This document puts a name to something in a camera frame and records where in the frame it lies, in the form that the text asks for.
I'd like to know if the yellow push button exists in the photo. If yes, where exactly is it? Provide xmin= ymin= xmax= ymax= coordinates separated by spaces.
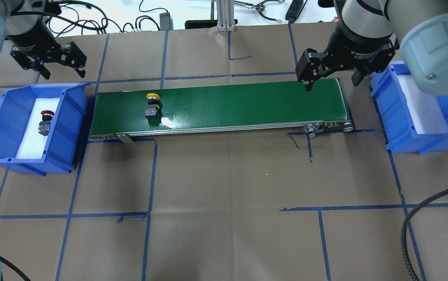
xmin=144 ymin=93 xmax=163 ymax=120

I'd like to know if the aluminium frame post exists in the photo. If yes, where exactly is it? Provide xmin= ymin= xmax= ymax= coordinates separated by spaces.
xmin=210 ymin=0 xmax=236 ymax=32

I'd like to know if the black power adapter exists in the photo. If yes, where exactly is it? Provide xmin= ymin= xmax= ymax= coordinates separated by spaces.
xmin=159 ymin=12 xmax=173 ymax=30

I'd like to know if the red push button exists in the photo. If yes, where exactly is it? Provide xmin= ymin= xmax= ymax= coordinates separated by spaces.
xmin=38 ymin=110 xmax=55 ymax=136

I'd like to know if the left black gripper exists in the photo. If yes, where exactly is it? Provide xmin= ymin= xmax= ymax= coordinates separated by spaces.
xmin=10 ymin=23 xmax=87 ymax=80

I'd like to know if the white foam pad right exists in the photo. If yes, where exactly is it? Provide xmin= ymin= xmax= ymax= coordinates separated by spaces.
xmin=397 ymin=75 xmax=448 ymax=135

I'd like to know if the left blue plastic bin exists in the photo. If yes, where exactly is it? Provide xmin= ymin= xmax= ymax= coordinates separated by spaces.
xmin=0 ymin=82 xmax=89 ymax=176

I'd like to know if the black braided cable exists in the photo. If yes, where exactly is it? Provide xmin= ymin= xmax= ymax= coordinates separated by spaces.
xmin=400 ymin=182 xmax=448 ymax=281

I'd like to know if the blue plastic bin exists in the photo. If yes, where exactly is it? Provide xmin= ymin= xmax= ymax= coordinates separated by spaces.
xmin=371 ymin=62 xmax=448 ymax=154
xmin=0 ymin=82 xmax=89 ymax=176

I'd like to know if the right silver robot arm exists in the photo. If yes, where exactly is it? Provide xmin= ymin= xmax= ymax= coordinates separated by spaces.
xmin=296 ymin=0 xmax=448 ymax=96

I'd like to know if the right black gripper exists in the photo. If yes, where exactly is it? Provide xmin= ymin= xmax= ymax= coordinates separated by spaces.
xmin=295 ymin=23 xmax=396 ymax=92

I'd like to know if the right blue plastic bin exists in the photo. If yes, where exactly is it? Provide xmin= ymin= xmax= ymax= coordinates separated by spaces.
xmin=371 ymin=62 xmax=448 ymax=154

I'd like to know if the white foam pad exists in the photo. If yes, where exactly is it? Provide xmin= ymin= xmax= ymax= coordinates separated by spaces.
xmin=16 ymin=98 xmax=60 ymax=159
xmin=397 ymin=75 xmax=448 ymax=135

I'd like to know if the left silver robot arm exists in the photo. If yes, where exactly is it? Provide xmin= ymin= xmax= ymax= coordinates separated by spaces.
xmin=0 ymin=0 xmax=87 ymax=79

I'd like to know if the green conveyor belt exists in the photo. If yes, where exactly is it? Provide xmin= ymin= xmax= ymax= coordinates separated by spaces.
xmin=90 ymin=78 xmax=355 ymax=141

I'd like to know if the white foam pad left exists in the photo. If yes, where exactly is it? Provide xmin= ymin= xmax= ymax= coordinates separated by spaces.
xmin=16 ymin=98 xmax=60 ymax=159

